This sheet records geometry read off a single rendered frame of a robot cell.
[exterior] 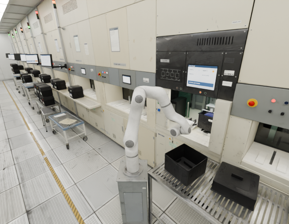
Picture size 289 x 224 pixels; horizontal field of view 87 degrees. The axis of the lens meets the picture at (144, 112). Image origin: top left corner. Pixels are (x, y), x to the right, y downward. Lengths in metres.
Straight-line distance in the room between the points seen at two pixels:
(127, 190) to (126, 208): 0.25
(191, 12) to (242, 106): 0.91
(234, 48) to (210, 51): 0.18
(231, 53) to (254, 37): 0.16
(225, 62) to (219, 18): 0.34
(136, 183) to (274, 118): 1.21
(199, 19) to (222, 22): 0.20
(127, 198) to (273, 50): 1.65
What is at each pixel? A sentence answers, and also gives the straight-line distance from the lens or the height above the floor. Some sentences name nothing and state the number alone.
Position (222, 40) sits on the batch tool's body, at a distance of 1.48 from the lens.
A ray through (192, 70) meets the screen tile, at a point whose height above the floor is 1.63.
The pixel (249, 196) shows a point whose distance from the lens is 1.43.
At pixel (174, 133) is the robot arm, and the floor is 1.19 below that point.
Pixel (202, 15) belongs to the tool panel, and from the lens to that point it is 1.58.
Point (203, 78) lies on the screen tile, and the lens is 1.55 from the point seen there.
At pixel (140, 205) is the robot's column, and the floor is 0.44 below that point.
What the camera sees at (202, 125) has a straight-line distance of 1.92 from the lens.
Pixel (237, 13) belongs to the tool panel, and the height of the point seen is 2.05.
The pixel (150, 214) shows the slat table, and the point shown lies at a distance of 1.96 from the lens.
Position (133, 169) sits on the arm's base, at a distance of 1.49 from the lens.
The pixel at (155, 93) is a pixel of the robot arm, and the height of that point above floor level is 1.53.
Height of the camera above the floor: 1.84
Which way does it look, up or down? 23 degrees down
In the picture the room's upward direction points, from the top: 2 degrees counter-clockwise
